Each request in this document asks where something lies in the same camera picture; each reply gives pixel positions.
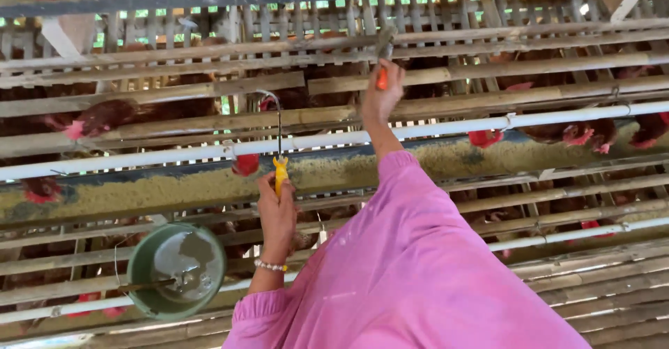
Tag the row of brown hens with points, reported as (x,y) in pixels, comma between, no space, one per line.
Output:
(110,116)

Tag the person's left hand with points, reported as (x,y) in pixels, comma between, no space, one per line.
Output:
(276,218)

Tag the red drinker cup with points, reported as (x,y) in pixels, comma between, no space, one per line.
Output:
(591,225)
(245,164)
(485,138)

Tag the green plastic bucket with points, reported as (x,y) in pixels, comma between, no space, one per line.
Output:
(175,273)

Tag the person's right hand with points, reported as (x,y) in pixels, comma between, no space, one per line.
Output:
(379,103)

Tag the pink long-sleeved shirt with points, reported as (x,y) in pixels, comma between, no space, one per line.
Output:
(413,265)

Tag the white water pipe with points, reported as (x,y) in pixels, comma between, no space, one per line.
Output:
(334,140)
(575,234)

